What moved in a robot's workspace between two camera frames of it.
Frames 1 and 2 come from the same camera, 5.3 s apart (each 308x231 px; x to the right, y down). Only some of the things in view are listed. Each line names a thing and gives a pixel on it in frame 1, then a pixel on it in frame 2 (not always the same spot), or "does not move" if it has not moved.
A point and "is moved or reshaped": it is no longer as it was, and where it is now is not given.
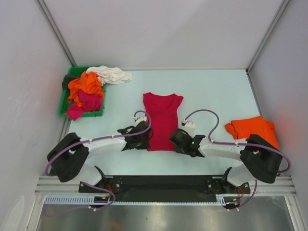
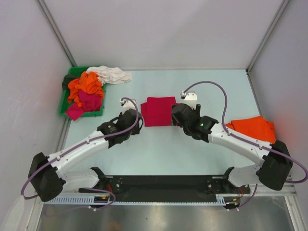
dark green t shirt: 67,79 does not move
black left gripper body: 143,143 to 134,131
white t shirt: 110,75 does not move
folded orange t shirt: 256,125 does not move
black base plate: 168,186 does not move
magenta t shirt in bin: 89,102 does not move
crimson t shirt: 163,111 is moved or reshaped
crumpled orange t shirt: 88,82 does not move
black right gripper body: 179,150 to 197,111
